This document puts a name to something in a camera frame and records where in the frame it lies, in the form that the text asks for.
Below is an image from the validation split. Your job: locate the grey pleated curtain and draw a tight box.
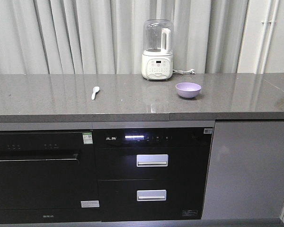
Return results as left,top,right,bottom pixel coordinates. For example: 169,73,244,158
0,0,248,74

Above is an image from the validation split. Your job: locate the white wall pipe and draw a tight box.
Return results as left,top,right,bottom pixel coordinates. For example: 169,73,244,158
254,0,280,74

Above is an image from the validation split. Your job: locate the grey cabinet door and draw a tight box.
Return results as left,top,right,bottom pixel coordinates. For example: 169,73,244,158
202,122,284,220

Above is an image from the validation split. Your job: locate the black disinfection cabinet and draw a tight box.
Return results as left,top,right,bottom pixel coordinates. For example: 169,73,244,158
94,127,213,222

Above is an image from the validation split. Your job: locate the light blue plastic spoon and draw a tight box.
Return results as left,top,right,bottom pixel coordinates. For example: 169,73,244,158
91,86,100,100

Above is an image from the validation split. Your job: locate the purple plastic bowl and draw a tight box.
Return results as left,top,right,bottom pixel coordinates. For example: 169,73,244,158
176,82,202,98

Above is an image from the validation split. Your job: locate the white blender power cord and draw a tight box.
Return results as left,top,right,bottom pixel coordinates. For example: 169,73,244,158
172,68,195,76

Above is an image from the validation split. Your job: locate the white blender with clear jar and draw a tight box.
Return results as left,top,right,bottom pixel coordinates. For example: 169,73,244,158
141,19,173,80

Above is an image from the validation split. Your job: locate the black built-in dishwasher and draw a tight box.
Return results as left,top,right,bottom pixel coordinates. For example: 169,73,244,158
0,130,100,224

